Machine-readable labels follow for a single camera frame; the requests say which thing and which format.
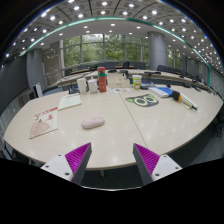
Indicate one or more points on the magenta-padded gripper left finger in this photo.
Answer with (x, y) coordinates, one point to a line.
(77, 157)

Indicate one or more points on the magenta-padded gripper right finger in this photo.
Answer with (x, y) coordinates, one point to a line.
(147, 158)

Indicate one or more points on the pink computer mouse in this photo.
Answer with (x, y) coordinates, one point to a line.
(93, 122)

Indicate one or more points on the cat-shaped black green mouse pad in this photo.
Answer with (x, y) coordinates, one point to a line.
(142, 100)

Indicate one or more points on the red white printed leaflet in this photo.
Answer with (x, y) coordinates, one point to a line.
(44, 122)

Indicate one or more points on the white paper booklet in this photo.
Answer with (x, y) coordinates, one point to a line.
(69, 101)

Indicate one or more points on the blue white book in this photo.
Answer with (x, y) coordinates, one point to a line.
(161, 91)

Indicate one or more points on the white paper cup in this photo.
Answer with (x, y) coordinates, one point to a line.
(82, 86)

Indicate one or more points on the white lidded mug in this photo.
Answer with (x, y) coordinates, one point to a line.
(92, 86)

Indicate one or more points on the colourful sticker sheet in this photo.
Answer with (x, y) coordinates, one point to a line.
(119, 90)

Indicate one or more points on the green white cup with straw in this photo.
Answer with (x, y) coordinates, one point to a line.
(137, 82)

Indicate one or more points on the red drink bottle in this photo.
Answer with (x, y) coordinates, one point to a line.
(102, 81)

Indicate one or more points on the white open box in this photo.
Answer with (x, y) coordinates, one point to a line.
(116, 80)

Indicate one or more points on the group of dark office chairs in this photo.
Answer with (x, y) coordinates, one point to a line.
(110, 65)

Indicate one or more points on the group of ceiling lights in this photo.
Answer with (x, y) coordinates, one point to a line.
(76, 7)

